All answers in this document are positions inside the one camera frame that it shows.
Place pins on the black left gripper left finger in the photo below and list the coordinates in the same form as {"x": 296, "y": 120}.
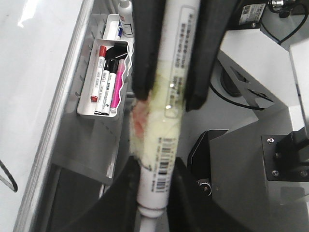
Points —
{"x": 148, "y": 18}

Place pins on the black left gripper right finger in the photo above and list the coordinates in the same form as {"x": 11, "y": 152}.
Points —
{"x": 212, "y": 22}

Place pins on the white black-tip whiteboard marker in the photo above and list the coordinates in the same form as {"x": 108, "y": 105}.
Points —
{"x": 155, "y": 122}

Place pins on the white robot base body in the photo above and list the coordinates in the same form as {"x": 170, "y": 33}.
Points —
{"x": 274, "y": 80}

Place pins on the white whiteboard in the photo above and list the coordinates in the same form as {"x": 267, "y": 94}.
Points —
{"x": 34, "y": 38}

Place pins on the white spray bottle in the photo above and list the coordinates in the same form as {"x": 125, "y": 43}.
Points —
{"x": 125, "y": 11}

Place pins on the blue marker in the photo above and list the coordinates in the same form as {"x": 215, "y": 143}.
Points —
{"x": 119, "y": 31}

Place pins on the black round magnet eraser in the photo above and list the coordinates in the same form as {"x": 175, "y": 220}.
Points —
{"x": 117, "y": 52}

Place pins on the red-capped white marker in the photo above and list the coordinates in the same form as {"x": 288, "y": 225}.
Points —
{"x": 99, "y": 71}

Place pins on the black-capped white marker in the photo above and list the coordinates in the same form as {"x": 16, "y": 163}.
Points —
{"x": 102, "y": 88}
{"x": 110, "y": 87}

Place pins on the pink highlighter marker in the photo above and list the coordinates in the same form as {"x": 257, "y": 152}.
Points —
{"x": 118, "y": 85}

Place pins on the white marker tray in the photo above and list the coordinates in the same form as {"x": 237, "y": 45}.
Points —
{"x": 86, "y": 107}

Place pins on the black mounting bracket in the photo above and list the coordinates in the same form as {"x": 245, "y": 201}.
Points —
{"x": 286, "y": 157}

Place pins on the grey whiteboard frame rail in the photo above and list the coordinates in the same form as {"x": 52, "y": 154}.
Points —
{"x": 78, "y": 56}

